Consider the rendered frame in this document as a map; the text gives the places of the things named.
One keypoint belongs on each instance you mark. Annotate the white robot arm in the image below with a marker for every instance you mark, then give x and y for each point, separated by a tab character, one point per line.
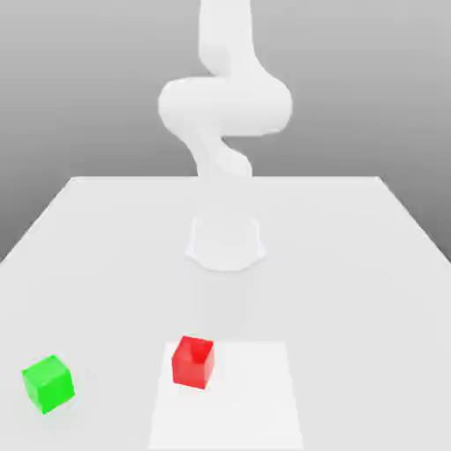
225	105

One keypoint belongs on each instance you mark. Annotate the small red cube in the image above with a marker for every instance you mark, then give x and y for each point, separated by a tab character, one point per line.
192	364

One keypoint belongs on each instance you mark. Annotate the small green cube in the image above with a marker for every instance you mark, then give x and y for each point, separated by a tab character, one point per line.
48	384

